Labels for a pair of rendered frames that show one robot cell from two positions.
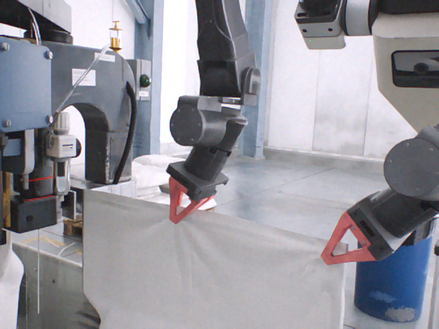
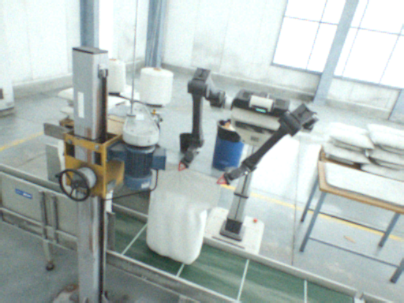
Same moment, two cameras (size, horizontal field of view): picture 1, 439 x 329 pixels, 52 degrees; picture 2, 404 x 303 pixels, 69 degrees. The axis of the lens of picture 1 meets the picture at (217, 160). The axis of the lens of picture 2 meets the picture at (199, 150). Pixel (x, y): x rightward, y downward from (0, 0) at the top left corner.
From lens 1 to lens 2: 1.24 m
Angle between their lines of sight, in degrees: 24
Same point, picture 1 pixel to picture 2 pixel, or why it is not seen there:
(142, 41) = not seen: outside the picture
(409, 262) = (236, 149)
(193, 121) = (191, 155)
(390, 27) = (236, 113)
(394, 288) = (228, 159)
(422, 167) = (237, 174)
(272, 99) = (167, 30)
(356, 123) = (217, 52)
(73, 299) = not seen: hidden behind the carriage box
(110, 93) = not seen: hidden behind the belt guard
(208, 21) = (195, 132)
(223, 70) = (196, 140)
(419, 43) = (242, 121)
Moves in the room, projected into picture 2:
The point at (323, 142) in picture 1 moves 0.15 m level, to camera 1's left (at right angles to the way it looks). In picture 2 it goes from (197, 61) to (192, 61)
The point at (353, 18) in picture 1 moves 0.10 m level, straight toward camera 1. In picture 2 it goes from (226, 106) to (227, 111)
